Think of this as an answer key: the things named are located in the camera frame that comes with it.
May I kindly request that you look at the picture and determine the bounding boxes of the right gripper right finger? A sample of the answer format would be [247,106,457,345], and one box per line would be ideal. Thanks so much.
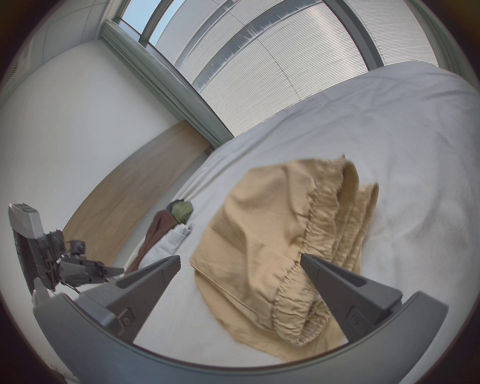
[300,253,404,344]

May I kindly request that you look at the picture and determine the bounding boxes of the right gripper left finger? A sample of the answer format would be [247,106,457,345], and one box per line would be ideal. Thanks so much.
[77,255,181,344]

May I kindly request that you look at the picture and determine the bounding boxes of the tan shorts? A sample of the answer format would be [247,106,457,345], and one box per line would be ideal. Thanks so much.
[189,154,380,362]

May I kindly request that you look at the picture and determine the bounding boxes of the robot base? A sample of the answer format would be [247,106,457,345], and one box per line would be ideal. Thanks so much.
[32,279,50,307]

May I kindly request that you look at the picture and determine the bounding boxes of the bed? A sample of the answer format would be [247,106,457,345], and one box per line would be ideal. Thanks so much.
[62,62,480,366]

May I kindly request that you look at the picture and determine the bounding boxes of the pale blue garment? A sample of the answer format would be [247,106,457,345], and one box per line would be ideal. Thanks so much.
[139,224,192,269]

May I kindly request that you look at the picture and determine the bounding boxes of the brown garment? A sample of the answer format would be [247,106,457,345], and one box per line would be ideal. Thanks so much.
[125,210,177,272]

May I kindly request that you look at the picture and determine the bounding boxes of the green garment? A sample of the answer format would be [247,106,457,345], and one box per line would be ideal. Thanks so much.
[167,200,194,224]

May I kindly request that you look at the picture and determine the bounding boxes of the grey-green curtain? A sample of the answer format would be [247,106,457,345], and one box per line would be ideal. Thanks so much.
[98,19,235,149]
[412,0,469,81]

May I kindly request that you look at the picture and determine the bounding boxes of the window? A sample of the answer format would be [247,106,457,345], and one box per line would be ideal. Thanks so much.
[120,0,439,137]

